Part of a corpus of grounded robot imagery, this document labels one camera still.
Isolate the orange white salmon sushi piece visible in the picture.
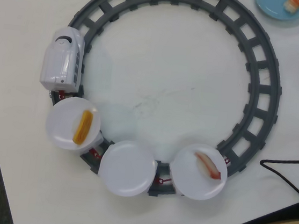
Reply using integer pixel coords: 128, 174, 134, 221
281, 0, 299, 13

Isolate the yellow egg sushi piece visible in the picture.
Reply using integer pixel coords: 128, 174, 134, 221
70, 108, 95, 147

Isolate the red white crab sushi piece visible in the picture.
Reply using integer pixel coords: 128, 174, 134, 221
191, 151, 224, 181

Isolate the white plate carrying crab sushi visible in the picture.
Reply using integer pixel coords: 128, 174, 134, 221
169, 140, 231, 204

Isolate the white plate carrying egg sushi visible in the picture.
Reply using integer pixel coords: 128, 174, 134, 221
42, 93, 105, 154

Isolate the white Shinkansen toy locomotive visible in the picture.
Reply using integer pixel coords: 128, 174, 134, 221
38, 23, 88, 94

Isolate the blue dish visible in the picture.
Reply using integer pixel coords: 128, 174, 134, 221
252, 0, 299, 23

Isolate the white wagon under egg plate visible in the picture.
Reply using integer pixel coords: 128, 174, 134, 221
78, 128, 108, 163

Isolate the empty white plate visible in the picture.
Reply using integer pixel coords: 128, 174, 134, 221
96, 138, 161, 201

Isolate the white wagon under crab plate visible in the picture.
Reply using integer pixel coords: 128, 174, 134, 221
166, 150, 234, 204

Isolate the grey circular toy train track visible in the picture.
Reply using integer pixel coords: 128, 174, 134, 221
39, 0, 293, 212

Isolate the black cable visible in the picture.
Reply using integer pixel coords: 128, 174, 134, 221
256, 154, 299, 201

